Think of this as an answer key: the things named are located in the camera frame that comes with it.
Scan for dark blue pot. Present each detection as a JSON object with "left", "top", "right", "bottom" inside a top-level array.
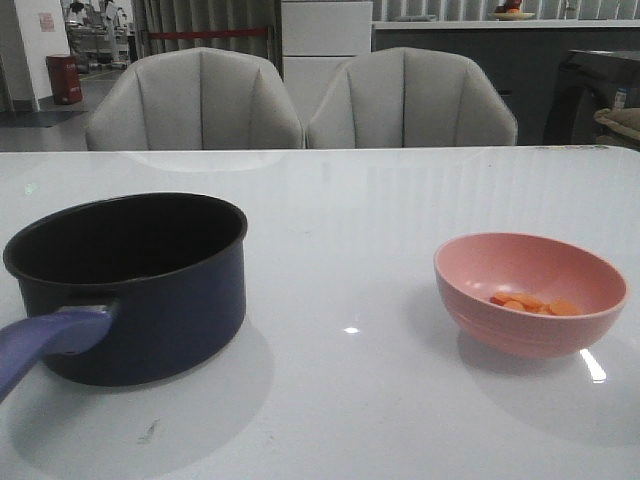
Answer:
[{"left": 1, "top": 192, "right": 248, "bottom": 394}]

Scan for orange ham slices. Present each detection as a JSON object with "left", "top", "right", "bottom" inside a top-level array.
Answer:
[{"left": 489, "top": 291, "right": 582, "bottom": 316}]

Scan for pink bowl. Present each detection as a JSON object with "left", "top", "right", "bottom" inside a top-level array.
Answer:
[{"left": 434, "top": 232, "right": 629, "bottom": 359}]

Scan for grey right armchair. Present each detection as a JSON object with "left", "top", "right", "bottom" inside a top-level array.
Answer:
[{"left": 306, "top": 47, "right": 518, "bottom": 149}]

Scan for grey armchair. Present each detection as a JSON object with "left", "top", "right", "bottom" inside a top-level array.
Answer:
[
  {"left": 85, "top": 47, "right": 304, "bottom": 151},
  {"left": 306, "top": 47, "right": 518, "bottom": 149}
]

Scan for grey left armchair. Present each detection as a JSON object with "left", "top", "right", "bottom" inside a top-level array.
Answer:
[{"left": 85, "top": 47, "right": 304, "bottom": 151}]

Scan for white cabinet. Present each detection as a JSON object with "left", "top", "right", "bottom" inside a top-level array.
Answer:
[{"left": 281, "top": 1, "right": 373, "bottom": 122}]

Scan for grey curtain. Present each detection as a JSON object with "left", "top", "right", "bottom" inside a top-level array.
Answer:
[{"left": 132, "top": 0, "right": 282, "bottom": 69}]

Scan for dark grey counter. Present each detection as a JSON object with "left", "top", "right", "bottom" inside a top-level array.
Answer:
[{"left": 373, "top": 20, "right": 639, "bottom": 145}]

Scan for fruit plate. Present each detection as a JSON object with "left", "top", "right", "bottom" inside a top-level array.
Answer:
[{"left": 491, "top": 0, "right": 535, "bottom": 21}]

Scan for red bin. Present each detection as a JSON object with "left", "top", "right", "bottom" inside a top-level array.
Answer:
[{"left": 46, "top": 54, "right": 83, "bottom": 105}]

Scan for dark side table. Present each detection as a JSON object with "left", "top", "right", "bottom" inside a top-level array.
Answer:
[{"left": 543, "top": 50, "right": 639, "bottom": 145}]

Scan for beige cushion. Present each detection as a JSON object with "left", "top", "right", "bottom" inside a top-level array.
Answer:
[{"left": 593, "top": 107, "right": 640, "bottom": 151}]

